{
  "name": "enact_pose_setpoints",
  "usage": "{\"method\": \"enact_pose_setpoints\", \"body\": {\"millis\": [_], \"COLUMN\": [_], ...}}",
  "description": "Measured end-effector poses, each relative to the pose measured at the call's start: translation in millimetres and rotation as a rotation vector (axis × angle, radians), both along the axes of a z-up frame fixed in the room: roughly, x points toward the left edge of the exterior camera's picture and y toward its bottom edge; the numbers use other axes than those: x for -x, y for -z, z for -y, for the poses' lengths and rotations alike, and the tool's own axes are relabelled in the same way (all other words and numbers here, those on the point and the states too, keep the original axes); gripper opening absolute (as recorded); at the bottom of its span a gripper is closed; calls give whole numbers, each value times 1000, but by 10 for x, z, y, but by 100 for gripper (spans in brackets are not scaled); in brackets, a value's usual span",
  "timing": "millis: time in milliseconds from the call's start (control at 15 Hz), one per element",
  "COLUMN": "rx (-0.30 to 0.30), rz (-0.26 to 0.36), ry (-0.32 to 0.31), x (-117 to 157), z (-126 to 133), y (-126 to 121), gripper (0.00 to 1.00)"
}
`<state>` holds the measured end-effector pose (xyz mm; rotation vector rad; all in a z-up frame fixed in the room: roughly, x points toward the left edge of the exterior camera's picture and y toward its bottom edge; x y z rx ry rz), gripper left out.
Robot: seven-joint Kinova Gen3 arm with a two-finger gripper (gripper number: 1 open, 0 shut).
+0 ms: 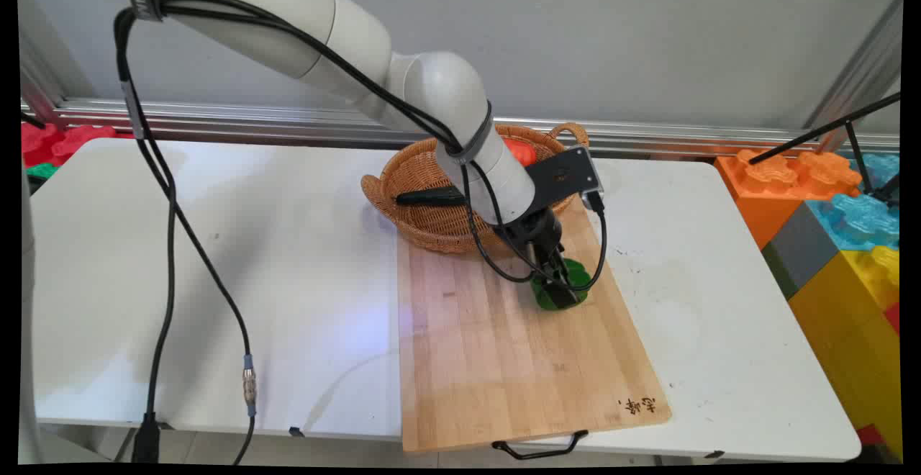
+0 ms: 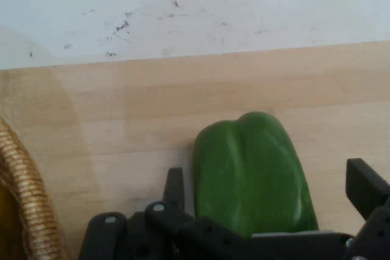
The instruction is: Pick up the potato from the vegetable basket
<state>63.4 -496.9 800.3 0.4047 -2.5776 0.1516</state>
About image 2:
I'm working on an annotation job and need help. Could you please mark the bamboo cutting board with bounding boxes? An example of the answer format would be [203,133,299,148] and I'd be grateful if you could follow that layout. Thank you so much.
[0,40,390,260]

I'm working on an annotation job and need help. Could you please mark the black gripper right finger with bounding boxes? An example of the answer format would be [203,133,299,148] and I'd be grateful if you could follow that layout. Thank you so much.
[346,158,390,260]

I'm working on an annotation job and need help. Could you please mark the green bell pepper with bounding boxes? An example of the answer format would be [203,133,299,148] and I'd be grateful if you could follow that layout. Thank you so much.
[193,111,319,239]

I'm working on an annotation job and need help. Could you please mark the woven wicker basket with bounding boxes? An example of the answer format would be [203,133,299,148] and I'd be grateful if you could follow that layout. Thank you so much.
[0,116,73,260]

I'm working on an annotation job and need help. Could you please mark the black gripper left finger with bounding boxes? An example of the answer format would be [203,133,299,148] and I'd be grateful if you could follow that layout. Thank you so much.
[78,167,199,260]

